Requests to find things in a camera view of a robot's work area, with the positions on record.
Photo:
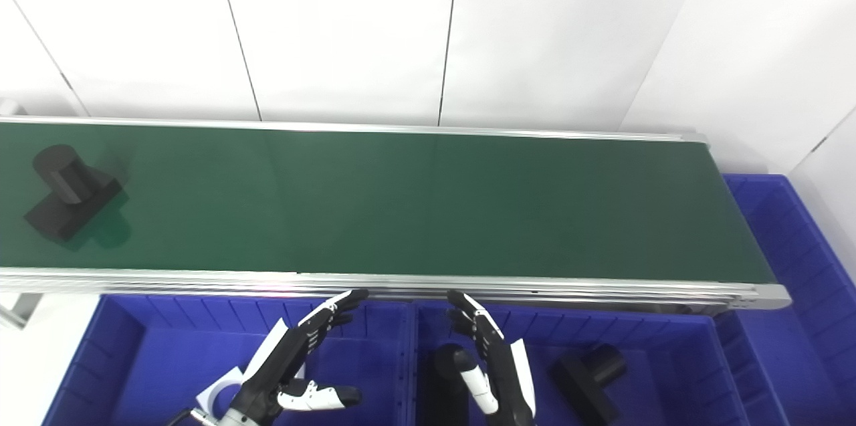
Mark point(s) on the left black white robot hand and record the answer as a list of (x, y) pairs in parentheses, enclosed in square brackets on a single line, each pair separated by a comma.
[(284, 359)]

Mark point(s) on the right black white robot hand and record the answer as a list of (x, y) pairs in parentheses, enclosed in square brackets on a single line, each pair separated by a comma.
[(501, 366)]

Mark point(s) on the black cylinder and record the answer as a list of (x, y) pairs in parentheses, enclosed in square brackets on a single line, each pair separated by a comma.
[(588, 379), (67, 192), (445, 386)]

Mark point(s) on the blue bin with white parts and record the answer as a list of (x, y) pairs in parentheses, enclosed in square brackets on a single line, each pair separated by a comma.
[(154, 359)]

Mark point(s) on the blue bin with black parts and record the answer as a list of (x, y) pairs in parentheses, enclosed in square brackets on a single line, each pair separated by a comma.
[(669, 372)]

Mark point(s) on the green conveyor belt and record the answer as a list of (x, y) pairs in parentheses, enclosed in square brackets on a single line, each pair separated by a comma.
[(414, 205)]

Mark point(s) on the grey conveyor support leg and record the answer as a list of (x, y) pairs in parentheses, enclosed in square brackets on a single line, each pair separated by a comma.
[(19, 309)]

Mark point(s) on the empty blue bin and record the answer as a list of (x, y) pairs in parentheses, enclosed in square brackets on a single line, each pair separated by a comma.
[(789, 346)]

